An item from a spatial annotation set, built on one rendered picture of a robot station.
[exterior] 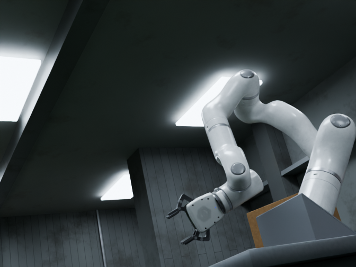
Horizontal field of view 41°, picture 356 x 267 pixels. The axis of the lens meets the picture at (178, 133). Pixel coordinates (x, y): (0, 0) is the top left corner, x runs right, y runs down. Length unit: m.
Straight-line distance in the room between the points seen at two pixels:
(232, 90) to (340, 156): 0.46
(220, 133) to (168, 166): 5.61
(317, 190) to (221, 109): 0.48
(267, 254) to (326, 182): 0.57
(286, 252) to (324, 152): 0.62
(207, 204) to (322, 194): 0.35
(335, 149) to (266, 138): 5.43
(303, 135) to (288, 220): 0.43
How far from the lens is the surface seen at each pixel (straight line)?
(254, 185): 1.55
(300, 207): 1.38
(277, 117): 1.76
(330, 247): 1.16
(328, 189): 1.54
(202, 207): 1.50
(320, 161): 1.60
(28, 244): 9.53
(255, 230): 2.09
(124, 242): 10.08
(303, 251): 1.10
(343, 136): 1.63
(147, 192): 6.94
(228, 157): 1.51
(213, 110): 1.75
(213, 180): 7.58
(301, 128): 1.75
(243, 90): 1.77
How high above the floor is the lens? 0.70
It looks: 23 degrees up
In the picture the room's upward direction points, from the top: 13 degrees counter-clockwise
